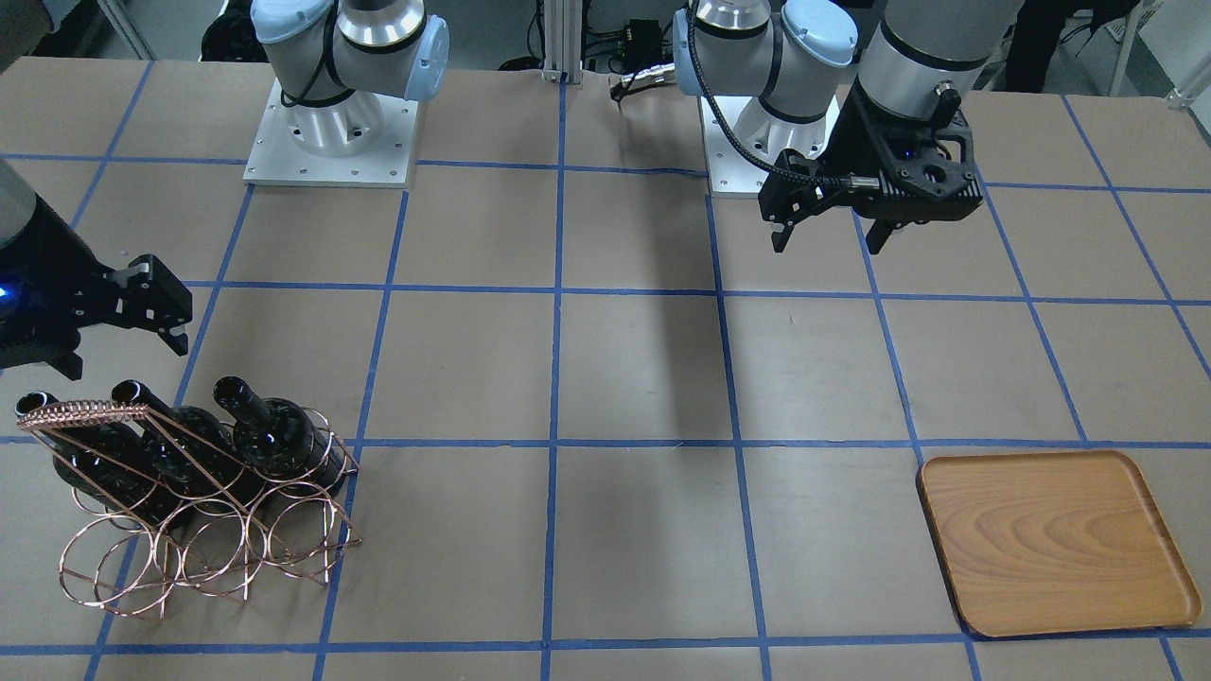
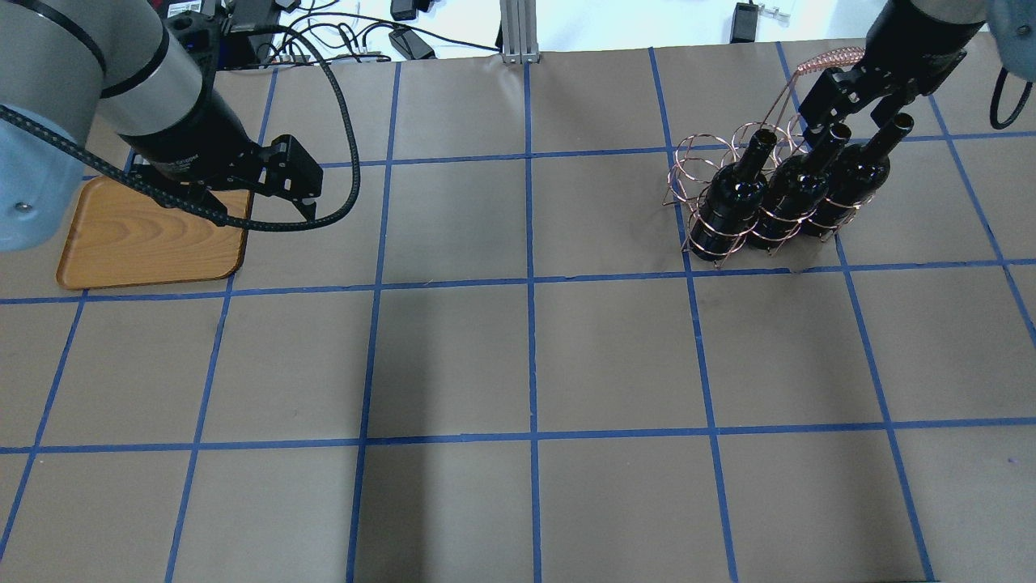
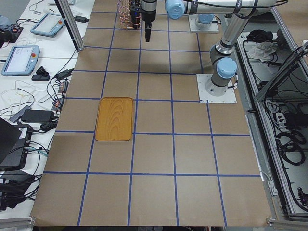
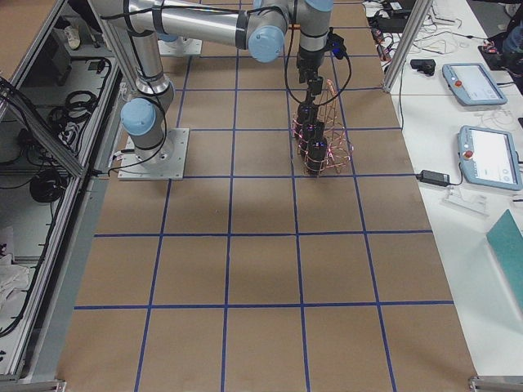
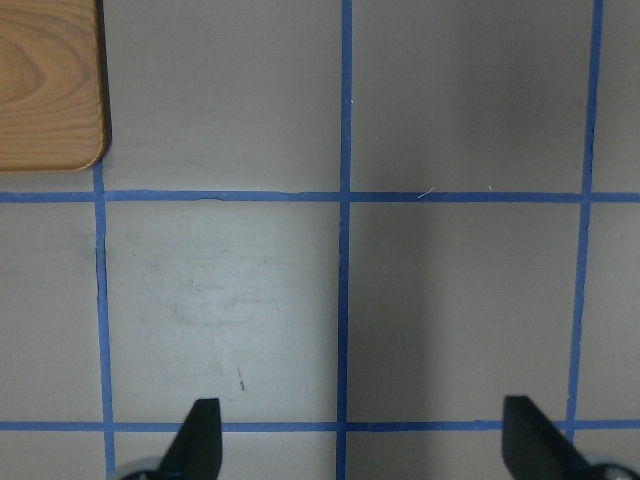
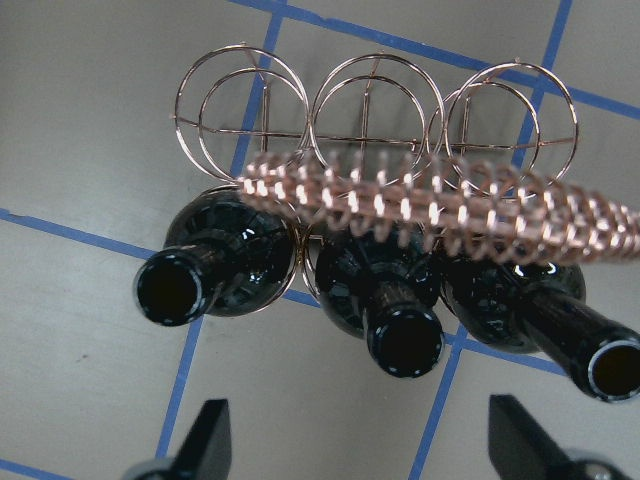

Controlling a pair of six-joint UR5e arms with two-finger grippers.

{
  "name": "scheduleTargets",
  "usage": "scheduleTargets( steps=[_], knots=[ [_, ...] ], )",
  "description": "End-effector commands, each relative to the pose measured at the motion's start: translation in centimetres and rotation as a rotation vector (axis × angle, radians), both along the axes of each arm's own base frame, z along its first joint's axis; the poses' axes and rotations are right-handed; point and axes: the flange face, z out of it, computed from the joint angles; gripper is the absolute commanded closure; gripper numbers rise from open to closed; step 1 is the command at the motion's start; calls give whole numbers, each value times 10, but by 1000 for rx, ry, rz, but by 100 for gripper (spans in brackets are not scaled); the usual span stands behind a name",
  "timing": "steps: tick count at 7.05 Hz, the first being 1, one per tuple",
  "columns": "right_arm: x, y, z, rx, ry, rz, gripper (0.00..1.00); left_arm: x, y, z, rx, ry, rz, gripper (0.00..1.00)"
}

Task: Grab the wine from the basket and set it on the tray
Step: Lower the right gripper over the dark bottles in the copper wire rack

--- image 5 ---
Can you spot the wooden tray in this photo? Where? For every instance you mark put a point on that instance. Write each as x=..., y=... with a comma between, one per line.
x=55, y=108

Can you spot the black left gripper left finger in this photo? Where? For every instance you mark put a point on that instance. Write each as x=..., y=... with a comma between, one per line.
x=197, y=449

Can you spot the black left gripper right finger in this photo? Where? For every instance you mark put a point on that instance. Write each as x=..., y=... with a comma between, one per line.
x=534, y=449

